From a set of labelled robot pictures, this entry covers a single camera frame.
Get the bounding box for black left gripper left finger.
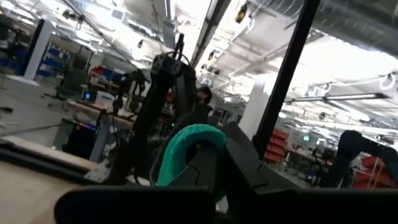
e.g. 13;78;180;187
54;146;218;224

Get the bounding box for black aluminium rig frame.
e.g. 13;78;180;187
0;0;321;184

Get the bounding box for person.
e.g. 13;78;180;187
189;85;215;127

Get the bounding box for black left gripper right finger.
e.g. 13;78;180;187
217;123;398;224

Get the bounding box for red storage bins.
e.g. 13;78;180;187
264;129;290;164
353;155;398;189

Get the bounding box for black bent tube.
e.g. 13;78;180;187
326;129;398;187

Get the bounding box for green bandage roll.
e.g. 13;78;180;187
157;123;227;200

